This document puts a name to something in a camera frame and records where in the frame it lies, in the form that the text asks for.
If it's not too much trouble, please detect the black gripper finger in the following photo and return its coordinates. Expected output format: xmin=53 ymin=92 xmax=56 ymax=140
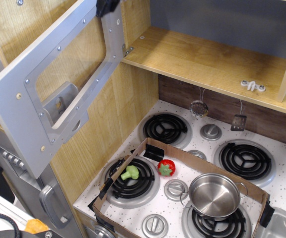
xmin=96 ymin=0 xmax=120 ymax=17

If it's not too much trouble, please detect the metal door hinge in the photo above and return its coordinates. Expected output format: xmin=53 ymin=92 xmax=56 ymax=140
xmin=122 ymin=44 xmax=135 ymax=57

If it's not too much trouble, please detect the back left black burner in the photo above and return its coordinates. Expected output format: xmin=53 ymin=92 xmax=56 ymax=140
xmin=138 ymin=113 xmax=193 ymax=149

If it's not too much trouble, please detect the black burner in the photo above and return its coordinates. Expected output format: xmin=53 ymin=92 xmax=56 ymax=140
xmin=181 ymin=201 xmax=252 ymax=238
xmin=213 ymin=139 xmax=276 ymax=187
xmin=138 ymin=113 xmax=193 ymax=149
xmin=106 ymin=156 xmax=160 ymax=209

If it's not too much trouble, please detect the hanging metal strainer spoon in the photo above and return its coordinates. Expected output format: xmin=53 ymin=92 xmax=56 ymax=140
xmin=190 ymin=87 xmax=209 ymax=118

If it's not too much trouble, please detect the back silver stove knob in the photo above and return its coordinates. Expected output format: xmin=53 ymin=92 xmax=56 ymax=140
xmin=200 ymin=124 xmax=222 ymax=141

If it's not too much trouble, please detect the silver stove knob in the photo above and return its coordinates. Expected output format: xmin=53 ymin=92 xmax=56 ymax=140
xmin=200 ymin=124 xmax=222 ymax=141
xmin=142 ymin=214 xmax=169 ymax=238
xmin=164 ymin=179 xmax=188 ymax=202

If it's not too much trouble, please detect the green toy broccoli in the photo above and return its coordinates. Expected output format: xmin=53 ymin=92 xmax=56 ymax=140
xmin=121 ymin=165 xmax=139 ymax=180

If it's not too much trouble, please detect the white plastic door latch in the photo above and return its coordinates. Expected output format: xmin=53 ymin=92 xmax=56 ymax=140
xmin=240 ymin=80 xmax=266 ymax=92

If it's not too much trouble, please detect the middle small silver knob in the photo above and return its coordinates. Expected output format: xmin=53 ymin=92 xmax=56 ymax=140
xmin=188 ymin=150 xmax=207 ymax=161

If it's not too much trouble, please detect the red toy strawberry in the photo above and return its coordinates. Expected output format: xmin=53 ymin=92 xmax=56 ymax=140
xmin=157 ymin=159 xmax=176 ymax=177

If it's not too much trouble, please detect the hanging metal spatula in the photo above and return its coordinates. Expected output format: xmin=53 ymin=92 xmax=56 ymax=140
xmin=230 ymin=100 xmax=247 ymax=131

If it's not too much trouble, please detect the grey ice dispenser panel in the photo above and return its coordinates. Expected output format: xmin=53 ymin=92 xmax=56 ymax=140
xmin=0 ymin=146 xmax=44 ymax=191

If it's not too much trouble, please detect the front left black burner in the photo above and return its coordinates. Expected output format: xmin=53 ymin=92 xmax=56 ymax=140
xmin=106 ymin=156 xmax=160 ymax=209

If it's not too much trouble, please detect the centre silver stove knob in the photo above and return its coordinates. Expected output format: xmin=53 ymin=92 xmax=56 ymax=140
xmin=164 ymin=179 xmax=188 ymax=202

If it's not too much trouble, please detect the back right black burner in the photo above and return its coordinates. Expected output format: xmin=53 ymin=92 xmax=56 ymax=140
xmin=213 ymin=139 xmax=276 ymax=187

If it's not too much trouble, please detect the stainless steel pot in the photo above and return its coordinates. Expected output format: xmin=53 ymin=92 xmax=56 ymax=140
xmin=180 ymin=173 xmax=248 ymax=221

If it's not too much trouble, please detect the silver oven knob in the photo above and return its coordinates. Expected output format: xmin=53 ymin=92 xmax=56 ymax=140
xmin=95 ymin=225 xmax=115 ymax=238

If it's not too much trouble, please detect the front silver stove knob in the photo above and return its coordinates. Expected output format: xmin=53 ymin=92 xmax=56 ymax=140
xmin=142 ymin=214 xmax=169 ymax=238

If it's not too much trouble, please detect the orange chip piece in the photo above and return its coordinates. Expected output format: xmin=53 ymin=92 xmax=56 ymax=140
xmin=24 ymin=219 xmax=49 ymax=234

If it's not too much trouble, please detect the front right black burner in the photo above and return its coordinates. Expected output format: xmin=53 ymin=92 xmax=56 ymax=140
xmin=181 ymin=201 xmax=252 ymax=238

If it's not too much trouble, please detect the silver toy sink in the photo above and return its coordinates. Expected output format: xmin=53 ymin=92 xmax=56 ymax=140
xmin=254 ymin=208 xmax=286 ymax=238

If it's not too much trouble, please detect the grey wall phone holder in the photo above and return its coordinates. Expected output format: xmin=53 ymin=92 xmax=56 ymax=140
xmin=41 ymin=82 xmax=89 ymax=144

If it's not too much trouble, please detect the lower grey fridge handle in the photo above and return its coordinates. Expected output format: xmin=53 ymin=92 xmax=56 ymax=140
xmin=39 ymin=184 xmax=69 ymax=229

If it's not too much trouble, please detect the black braided cable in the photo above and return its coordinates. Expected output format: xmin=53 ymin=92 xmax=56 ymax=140
xmin=0 ymin=212 xmax=22 ymax=238

